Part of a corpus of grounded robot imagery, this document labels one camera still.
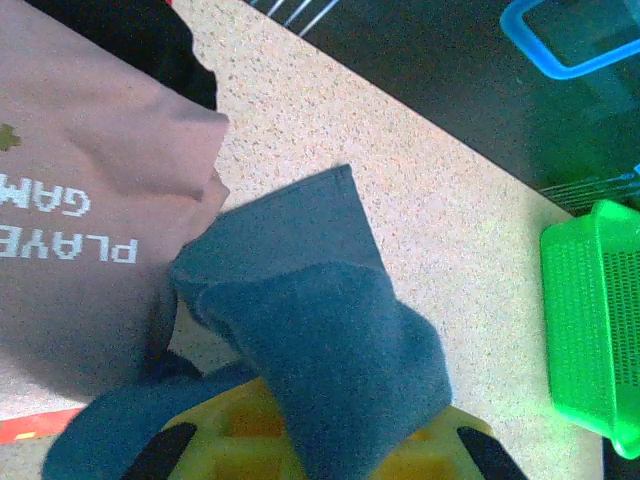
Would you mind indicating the blue t-shirt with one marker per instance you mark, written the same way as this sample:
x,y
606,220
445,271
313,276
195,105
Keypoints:
x,y
325,325

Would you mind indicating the pink printed shirt pile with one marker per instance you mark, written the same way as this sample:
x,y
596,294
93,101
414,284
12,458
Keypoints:
x,y
140,35

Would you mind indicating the pink t-shirt with pixel print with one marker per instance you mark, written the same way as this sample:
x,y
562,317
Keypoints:
x,y
75,150

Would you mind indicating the green plastic basket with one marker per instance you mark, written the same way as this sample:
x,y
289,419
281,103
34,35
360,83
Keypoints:
x,y
575,325

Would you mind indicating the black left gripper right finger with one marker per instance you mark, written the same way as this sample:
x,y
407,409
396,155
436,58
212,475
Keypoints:
x,y
490,457

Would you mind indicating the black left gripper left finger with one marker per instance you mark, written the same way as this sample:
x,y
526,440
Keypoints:
x,y
162,450

